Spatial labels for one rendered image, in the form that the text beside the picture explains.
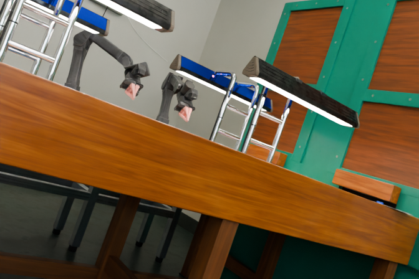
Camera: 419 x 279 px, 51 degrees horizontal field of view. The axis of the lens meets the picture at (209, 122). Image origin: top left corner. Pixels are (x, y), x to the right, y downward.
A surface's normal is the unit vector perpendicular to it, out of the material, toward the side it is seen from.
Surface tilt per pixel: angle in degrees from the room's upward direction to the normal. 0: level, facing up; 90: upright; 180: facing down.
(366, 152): 90
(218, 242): 90
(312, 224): 90
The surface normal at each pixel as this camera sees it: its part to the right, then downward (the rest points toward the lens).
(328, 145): -0.77, -0.31
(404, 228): 0.54, 0.14
